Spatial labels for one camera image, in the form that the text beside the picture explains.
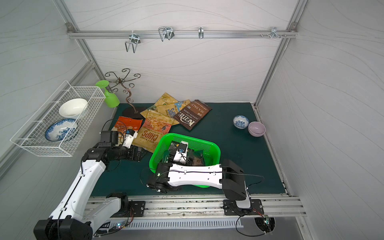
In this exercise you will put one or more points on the metal loop hook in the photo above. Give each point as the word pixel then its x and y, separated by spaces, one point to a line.
pixel 166 33

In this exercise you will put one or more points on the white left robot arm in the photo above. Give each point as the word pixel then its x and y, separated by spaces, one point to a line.
pixel 68 221

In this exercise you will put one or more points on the yellow blue chips bag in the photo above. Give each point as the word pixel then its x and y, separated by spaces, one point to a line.
pixel 166 111

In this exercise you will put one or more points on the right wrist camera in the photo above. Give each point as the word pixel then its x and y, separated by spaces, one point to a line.
pixel 181 153

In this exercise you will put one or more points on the red white chips bag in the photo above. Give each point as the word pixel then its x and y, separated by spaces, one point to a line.
pixel 125 123

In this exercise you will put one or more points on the white wire wall basket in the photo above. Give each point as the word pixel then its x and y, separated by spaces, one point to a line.
pixel 31 136

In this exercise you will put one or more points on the brown Kettle sea salt bag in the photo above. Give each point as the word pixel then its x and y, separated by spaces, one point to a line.
pixel 190 115

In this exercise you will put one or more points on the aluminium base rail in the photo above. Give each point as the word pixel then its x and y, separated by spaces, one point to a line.
pixel 166 212

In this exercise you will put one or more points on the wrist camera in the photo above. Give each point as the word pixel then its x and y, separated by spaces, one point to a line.
pixel 130 135
pixel 181 153

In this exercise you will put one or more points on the tan kettle cooked chips bag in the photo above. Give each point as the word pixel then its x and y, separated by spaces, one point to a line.
pixel 147 139

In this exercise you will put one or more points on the metal clamp hook right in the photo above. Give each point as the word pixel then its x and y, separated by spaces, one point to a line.
pixel 273 34

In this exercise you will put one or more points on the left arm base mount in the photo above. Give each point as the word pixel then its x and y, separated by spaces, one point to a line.
pixel 133 208

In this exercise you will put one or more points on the brown metal scroll stand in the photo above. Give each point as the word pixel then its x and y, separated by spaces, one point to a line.
pixel 126 85

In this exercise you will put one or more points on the aluminium corner frame post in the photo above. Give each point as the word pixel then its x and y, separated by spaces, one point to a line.
pixel 291 27

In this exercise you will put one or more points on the blue floral ceramic bowl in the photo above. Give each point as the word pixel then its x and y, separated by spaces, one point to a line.
pixel 241 122

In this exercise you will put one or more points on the white bowl in rack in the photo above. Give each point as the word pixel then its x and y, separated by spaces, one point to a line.
pixel 73 108

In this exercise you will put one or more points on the green plastic basket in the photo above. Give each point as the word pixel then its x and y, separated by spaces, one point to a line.
pixel 211 151

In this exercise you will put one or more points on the aluminium top rail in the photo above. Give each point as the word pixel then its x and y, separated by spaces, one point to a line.
pixel 193 34

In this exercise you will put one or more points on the blue floral plate in rack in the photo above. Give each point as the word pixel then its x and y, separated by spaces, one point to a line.
pixel 64 129

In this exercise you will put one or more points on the gold chips bag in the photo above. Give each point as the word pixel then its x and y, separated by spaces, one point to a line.
pixel 165 99

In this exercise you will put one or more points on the green Real chips bag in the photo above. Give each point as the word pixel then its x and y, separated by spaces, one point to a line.
pixel 196 156

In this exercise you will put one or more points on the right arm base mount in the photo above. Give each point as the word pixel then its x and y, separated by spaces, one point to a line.
pixel 232 209

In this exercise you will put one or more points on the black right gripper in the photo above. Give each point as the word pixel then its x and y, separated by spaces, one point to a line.
pixel 188 157

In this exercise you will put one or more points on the green plastic goblet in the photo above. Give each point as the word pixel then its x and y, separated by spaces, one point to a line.
pixel 111 99

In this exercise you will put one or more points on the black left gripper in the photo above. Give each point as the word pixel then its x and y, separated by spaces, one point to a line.
pixel 136 153

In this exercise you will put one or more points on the small metal hook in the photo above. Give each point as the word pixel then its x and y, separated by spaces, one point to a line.
pixel 201 32

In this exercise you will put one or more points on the metal double hook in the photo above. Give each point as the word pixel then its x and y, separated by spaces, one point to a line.
pixel 132 42

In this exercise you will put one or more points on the orange chips bag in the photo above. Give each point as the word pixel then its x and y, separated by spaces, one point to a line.
pixel 158 122

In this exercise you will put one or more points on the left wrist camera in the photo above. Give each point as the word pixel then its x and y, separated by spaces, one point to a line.
pixel 130 135

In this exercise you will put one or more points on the lilac ceramic bowl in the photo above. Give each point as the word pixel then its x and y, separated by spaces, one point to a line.
pixel 256 129

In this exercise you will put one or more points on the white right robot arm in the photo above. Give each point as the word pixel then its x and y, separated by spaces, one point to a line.
pixel 179 171

